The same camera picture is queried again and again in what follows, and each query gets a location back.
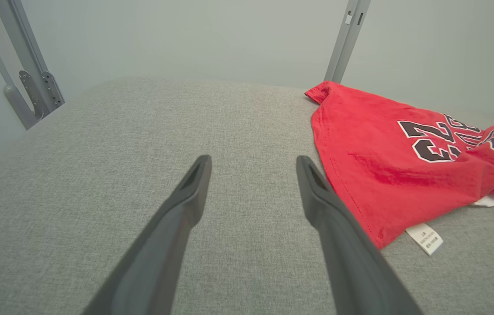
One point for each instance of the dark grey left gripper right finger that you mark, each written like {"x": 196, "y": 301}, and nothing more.
{"x": 347, "y": 253}

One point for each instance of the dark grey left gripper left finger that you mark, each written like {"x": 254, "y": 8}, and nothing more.
{"x": 159, "y": 253}

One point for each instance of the red jersey with black lettering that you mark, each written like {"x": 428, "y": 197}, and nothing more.
{"x": 373, "y": 144}

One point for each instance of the grey partition post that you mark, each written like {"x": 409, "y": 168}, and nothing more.
{"x": 338, "y": 43}
{"x": 352, "y": 39}

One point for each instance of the grey post with metal hinges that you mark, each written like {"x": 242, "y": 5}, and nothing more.
{"x": 28, "y": 52}

